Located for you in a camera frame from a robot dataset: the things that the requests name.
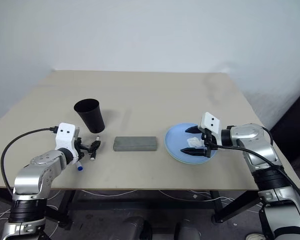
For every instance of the black plastic cup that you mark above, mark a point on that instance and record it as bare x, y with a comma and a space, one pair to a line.
91, 117

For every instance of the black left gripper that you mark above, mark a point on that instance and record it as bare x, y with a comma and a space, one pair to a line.
80, 148

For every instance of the dark rounded shape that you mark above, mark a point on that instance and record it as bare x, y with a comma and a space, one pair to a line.
136, 228
187, 230

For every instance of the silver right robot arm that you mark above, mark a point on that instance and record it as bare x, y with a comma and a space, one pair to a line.
252, 135

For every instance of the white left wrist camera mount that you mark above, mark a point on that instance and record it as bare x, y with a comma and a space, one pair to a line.
65, 136

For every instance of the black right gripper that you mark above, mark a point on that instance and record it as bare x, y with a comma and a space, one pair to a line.
207, 140

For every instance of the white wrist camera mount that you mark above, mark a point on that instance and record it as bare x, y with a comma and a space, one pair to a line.
65, 136
211, 122

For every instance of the grey glasses case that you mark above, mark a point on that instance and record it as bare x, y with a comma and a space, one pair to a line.
135, 143

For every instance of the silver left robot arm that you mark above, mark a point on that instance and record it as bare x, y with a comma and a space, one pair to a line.
35, 172

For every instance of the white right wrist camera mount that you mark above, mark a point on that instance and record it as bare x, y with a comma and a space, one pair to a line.
211, 122

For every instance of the blue round plate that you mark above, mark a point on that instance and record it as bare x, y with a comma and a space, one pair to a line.
175, 140

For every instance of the white tissue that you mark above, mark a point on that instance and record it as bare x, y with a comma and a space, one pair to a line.
193, 142

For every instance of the white marker with blue cap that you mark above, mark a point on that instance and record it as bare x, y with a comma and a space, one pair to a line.
80, 168

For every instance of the dark furniture panel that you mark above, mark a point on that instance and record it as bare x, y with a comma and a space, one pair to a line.
295, 125

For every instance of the black metal table frame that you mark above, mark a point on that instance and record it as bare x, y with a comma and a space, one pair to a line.
65, 205

